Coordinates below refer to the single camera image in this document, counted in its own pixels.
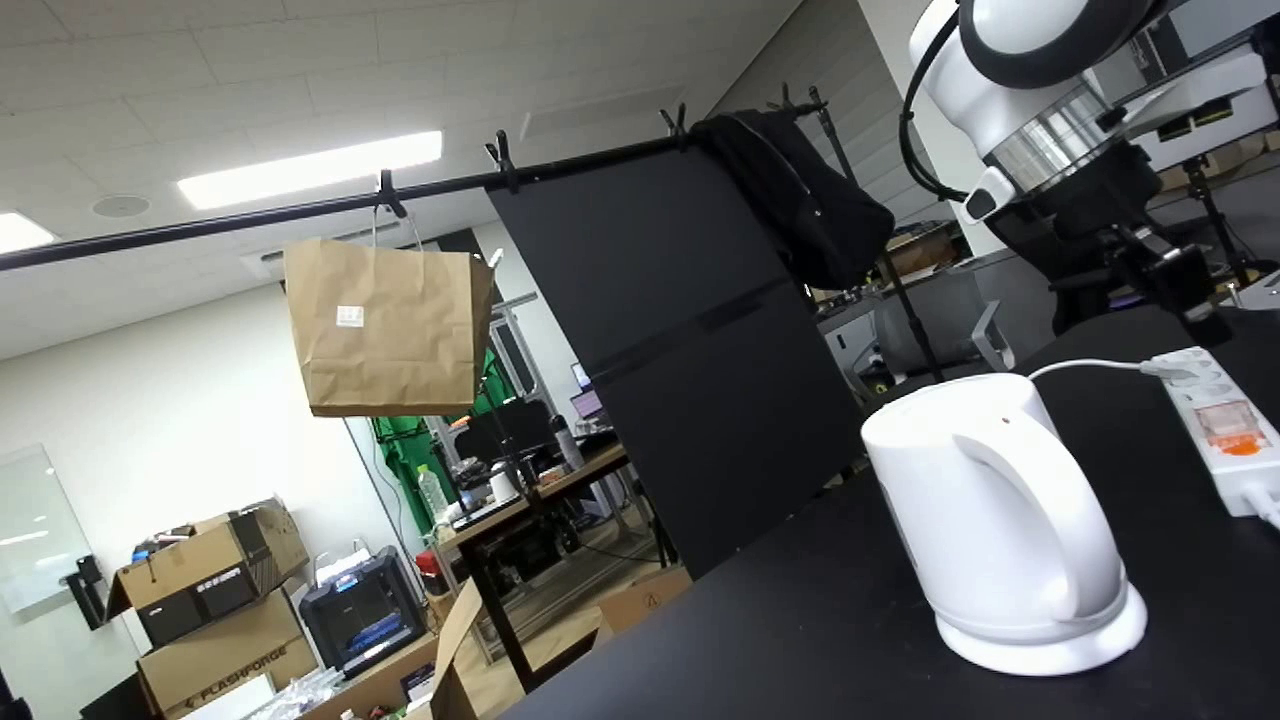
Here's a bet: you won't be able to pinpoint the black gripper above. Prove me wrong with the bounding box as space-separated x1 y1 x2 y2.
988 139 1236 343

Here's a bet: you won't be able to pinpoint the white power strip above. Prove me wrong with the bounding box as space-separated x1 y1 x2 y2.
1140 339 1280 535

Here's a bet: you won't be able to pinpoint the white electric kettle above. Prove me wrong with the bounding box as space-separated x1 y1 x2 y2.
857 368 1154 679

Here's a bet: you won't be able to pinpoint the black hanging bag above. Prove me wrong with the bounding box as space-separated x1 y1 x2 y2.
692 107 902 294

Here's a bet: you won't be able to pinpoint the black backdrop panel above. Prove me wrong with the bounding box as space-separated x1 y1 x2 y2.
485 138 874 585

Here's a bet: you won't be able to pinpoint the small cardboard box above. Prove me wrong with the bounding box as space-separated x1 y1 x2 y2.
593 565 697 644

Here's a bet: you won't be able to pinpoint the wooden desk black legs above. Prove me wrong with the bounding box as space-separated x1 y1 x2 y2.
437 440 676 691

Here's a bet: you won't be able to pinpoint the black computer monitor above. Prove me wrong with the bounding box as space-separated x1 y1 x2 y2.
458 398 555 464

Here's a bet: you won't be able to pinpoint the brown paper bag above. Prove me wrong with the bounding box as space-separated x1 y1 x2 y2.
280 237 501 422

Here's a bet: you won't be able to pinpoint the rectangular ceiling light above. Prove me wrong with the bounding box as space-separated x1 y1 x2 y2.
0 210 60 255
172 130 448 216

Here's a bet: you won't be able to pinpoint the black 3D printer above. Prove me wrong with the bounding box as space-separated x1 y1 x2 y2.
296 554 433 675

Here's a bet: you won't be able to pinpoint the black backdrop pole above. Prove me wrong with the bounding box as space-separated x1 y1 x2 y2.
0 98 833 277

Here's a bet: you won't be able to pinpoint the plain cardboard box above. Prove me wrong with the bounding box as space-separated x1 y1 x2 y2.
132 588 322 715

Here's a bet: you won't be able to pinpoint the cardboard box with black inserts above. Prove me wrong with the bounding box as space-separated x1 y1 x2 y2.
113 496 313 652

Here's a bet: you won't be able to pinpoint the white plugged-in cable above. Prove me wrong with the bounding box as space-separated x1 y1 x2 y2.
1028 353 1175 391

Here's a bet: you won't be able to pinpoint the white wall board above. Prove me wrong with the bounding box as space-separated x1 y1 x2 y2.
0 446 98 623

